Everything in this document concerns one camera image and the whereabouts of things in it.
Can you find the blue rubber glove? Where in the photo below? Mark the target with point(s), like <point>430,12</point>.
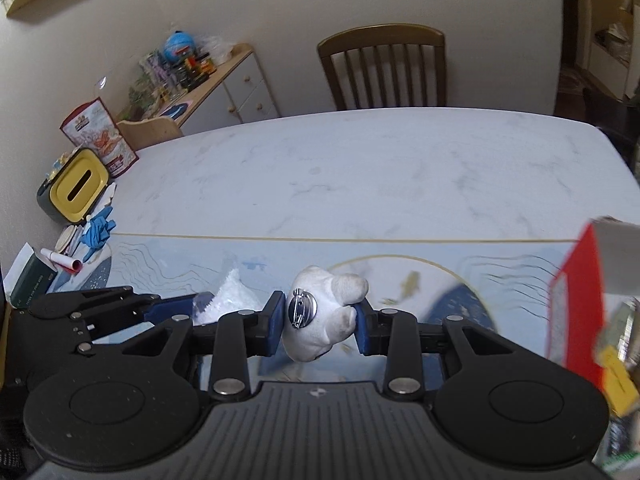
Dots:
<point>97,232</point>

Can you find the blue globe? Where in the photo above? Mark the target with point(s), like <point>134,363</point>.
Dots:
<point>175,44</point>

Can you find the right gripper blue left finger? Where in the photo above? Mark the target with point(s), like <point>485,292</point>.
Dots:
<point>240,335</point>

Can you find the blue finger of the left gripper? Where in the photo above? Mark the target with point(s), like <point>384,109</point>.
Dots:
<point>191,305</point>

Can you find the clear bag white granules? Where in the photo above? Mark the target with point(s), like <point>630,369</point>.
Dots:
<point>231,296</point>

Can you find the blue white snack pouch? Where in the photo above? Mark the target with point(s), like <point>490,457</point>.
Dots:
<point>618,453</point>

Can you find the white wall cabinet unit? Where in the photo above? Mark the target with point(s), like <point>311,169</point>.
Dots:
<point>608,44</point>

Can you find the brown wooden chair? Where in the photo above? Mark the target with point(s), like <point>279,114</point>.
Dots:
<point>386,65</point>

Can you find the red snack bag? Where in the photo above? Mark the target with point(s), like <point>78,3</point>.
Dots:
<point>92,126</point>

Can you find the light wooden child chair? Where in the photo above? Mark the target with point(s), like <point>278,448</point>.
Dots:
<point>149,132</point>

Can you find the silver foil snack packet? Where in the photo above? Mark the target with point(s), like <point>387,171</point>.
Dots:
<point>620,334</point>

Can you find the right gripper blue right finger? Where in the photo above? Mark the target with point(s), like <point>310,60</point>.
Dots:
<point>395,335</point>

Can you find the yellow green tissue box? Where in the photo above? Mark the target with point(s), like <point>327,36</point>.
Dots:
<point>72,192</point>

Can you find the red white cardboard box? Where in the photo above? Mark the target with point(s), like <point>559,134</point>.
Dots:
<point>599,272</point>

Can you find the dark green book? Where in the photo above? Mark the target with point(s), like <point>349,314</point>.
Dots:
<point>29,277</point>

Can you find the white sideboard cabinet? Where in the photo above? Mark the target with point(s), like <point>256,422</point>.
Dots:
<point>237,93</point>

